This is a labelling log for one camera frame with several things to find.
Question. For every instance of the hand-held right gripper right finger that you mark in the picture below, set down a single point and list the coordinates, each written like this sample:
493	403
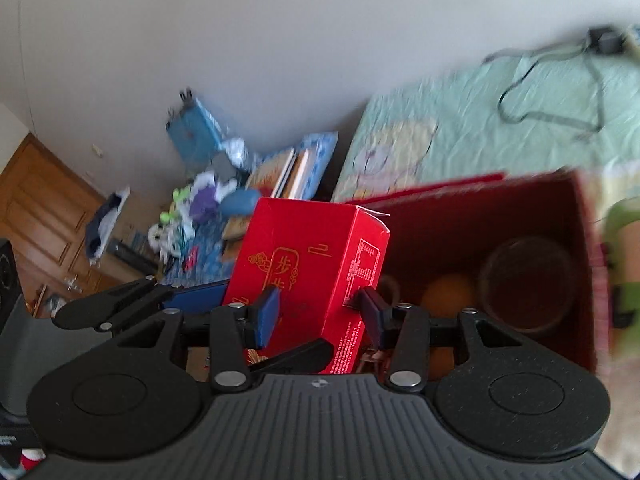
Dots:
372	320

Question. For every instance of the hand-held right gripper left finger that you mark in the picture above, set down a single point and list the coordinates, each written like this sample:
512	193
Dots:
267	317

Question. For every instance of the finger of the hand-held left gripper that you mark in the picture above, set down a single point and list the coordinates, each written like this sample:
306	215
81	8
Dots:
200	296
305	357

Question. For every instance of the brown pine cone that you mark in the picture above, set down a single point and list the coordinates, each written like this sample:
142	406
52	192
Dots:
372	357

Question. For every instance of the small red carton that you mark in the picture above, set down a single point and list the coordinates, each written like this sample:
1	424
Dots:
300	260

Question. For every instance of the orange fruit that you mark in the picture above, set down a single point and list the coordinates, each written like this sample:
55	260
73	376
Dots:
445	295

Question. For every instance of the large red cardboard box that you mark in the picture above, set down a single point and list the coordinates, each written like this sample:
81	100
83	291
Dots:
450	230

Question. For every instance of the pile of toys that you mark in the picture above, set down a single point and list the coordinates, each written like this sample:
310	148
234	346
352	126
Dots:
195	230

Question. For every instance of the blue oval pouch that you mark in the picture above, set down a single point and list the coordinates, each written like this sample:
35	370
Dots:
240	202

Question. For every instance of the blue and white bag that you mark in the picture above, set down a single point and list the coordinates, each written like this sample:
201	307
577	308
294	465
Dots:
105	225

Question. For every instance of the stack of books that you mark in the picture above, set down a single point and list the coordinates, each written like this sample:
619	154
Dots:
280	175

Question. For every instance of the wooden door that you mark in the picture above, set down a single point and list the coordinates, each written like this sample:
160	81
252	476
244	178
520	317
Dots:
45	200

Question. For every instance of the blue box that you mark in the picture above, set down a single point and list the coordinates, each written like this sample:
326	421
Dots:
195	132

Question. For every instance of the blue patterned packet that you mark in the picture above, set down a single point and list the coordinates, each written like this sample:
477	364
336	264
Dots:
320	160

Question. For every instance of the green bed sheet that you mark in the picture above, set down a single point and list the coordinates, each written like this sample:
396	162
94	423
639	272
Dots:
475	110

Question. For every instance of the lime green object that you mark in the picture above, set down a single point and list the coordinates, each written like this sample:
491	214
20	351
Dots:
625	240

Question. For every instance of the black power adapter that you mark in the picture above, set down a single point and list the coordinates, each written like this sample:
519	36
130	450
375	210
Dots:
605	40

